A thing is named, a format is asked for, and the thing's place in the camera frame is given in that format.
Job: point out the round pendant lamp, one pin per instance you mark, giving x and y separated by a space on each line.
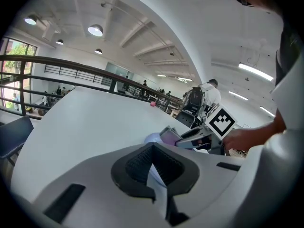
95 30
98 51
31 20
59 42

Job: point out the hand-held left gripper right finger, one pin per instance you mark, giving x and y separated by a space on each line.
171 167

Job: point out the crowd of people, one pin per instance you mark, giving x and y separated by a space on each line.
59 91

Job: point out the person's black shirt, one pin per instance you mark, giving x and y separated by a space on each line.
287 51

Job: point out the pink ball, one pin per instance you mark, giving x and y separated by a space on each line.
153 104

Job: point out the long ceiling light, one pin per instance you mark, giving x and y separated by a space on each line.
256 71
238 95

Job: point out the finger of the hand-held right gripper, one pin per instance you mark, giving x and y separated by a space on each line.
199 131
192 136

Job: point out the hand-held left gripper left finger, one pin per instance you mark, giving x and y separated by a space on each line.
136 168

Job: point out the blue chair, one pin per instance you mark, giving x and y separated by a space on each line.
14 134

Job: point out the black metal railing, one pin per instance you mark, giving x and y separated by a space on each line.
78 73

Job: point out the black backpack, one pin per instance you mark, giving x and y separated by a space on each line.
196 98

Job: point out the wooden handrail black railing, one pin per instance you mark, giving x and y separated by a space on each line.
71 64

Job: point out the grey office chair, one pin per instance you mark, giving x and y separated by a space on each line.
186 119

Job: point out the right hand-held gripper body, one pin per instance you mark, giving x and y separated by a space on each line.
221 122

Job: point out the purple grey cloth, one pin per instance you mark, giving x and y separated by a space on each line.
169 136

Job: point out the large window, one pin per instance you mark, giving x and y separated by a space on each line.
16 53

